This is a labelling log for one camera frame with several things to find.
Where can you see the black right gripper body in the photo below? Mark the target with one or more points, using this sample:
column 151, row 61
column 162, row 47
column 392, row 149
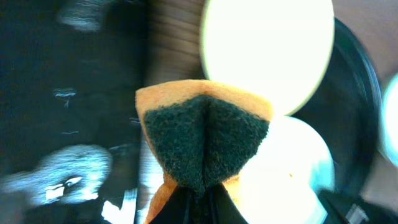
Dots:
column 345, row 209

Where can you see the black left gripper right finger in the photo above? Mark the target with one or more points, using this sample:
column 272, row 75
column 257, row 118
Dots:
column 219, row 207

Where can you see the yellow plate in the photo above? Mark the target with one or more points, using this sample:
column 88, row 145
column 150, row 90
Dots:
column 277, row 49

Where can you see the rectangular black tray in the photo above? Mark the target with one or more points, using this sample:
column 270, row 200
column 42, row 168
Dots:
column 70, row 136

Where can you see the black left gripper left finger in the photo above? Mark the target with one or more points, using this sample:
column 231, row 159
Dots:
column 178, row 209

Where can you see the orange green sponge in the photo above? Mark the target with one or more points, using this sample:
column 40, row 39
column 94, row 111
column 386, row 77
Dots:
column 201, row 133

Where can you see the round black tray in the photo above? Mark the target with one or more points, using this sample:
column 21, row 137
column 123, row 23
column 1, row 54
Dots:
column 345, row 110

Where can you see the pale green plate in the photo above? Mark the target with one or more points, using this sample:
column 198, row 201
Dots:
column 388, row 120

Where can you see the pale blue plate front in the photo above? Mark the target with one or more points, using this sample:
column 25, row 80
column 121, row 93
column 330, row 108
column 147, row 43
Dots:
column 280, row 184

